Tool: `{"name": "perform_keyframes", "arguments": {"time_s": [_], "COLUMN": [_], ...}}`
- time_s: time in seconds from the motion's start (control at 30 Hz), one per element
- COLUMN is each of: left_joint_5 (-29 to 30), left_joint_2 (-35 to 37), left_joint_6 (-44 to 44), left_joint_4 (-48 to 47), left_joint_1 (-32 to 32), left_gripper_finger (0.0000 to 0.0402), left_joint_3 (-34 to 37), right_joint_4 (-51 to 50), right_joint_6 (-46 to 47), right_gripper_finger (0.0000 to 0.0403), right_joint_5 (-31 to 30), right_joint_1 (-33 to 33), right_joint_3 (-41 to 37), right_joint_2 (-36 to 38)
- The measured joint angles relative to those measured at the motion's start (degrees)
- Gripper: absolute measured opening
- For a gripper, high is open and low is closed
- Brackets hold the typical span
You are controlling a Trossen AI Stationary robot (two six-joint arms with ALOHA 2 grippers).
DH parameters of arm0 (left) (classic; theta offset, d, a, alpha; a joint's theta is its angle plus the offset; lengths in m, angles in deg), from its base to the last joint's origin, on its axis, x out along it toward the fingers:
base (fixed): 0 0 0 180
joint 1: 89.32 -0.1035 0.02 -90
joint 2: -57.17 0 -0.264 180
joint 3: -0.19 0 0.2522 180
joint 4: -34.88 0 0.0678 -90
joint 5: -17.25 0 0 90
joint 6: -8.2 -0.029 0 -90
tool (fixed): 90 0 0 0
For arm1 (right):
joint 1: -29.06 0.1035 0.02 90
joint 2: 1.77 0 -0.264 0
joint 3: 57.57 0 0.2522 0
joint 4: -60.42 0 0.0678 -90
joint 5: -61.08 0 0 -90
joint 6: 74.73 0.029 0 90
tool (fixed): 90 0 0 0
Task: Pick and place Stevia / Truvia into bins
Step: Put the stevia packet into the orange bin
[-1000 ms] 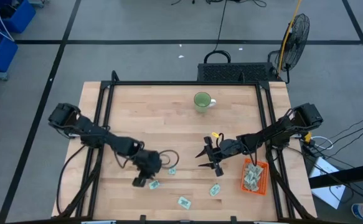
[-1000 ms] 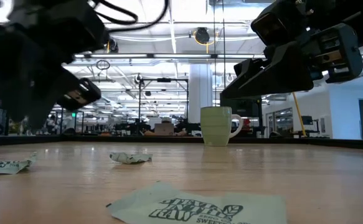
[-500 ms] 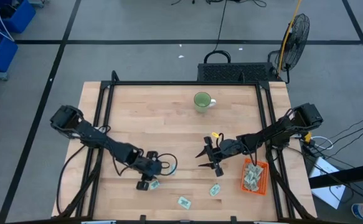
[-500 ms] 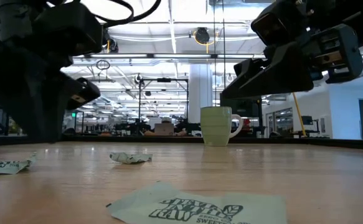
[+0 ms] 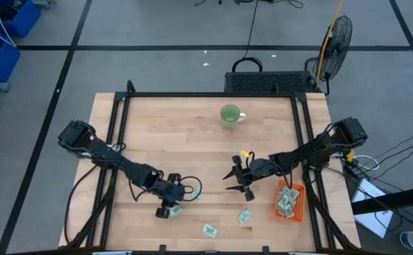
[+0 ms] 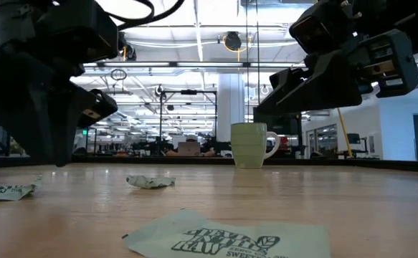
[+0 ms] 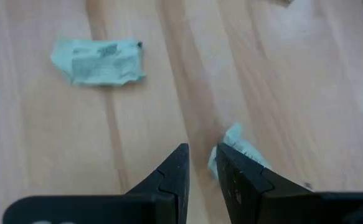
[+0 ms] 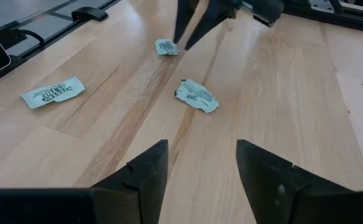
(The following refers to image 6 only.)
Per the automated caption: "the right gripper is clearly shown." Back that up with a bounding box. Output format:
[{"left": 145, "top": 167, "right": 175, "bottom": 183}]
[{"left": 257, "top": 29, "right": 418, "bottom": 115}]

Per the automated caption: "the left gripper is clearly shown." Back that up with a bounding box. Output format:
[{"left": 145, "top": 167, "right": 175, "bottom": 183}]
[{"left": 0, "top": 39, "right": 119, "bottom": 167}]

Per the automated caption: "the green stevia sweetener packet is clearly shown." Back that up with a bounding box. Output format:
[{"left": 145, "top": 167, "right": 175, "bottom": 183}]
[
  {"left": 125, "top": 174, "right": 176, "bottom": 190},
  {"left": 0, "top": 175, "right": 43, "bottom": 201},
  {"left": 122, "top": 209, "right": 332, "bottom": 258}
]

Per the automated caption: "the yellow pole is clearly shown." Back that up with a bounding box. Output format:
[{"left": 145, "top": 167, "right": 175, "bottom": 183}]
[{"left": 336, "top": 107, "right": 353, "bottom": 158}]

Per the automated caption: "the black monitor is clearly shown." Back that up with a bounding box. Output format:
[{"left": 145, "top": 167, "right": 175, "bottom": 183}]
[{"left": 346, "top": 133, "right": 369, "bottom": 156}]

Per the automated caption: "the white building column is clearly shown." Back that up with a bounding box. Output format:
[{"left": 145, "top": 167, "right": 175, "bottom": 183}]
[{"left": 217, "top": 73, "right": 246, "bottom": 143}]

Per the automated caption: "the green ceramic mug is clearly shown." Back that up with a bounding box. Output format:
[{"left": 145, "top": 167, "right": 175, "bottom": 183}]
[{"left": 230, "top": 122, "right": 281, "bottom": 169}]

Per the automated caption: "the person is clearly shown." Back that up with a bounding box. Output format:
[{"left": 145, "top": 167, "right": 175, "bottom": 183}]
[{"left": 164, "top": 134, "right": 217, "bottom": 158}]

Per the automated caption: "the grey laptop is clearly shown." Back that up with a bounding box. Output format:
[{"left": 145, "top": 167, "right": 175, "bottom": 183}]
[{"left": 177, "top": 141, "right": 201, "bottom": 157}]

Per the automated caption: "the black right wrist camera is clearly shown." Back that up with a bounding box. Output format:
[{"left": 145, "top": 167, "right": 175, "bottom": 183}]
[{"left": 289, "top": 1, "right": 358, "bottom": 54}]

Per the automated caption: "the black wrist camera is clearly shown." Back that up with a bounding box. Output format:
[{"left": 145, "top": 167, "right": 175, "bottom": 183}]
[
  {"left": 289, "top": 1, "right": 358, "bottom": 54},
  {"left": 32, "top": 0, "right": 120, "bottom": 64}
]

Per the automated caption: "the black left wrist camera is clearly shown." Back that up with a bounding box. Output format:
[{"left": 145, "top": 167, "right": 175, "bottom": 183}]
[{"left": 32, "top": 0, "right": 120, "bottom": 64}]

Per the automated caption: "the black ceiling cable reel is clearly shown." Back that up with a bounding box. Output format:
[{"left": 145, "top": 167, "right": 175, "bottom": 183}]
[
  {"left": 224, "top": 31, "right": 243, "bottom": 52},
  {"left": 118, "top": 32, "right": 138, "bottom": 62}
]

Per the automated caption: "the black camera cable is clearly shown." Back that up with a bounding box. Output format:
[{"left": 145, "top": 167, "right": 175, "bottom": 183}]
[{"left": 104, "top": 0, "right": 186, "bottom": 32}]

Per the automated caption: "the black background rig frame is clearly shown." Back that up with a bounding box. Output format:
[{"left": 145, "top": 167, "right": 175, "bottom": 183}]
[{"left": 158, "top": 89, "right": 219, "bottom": 156}]

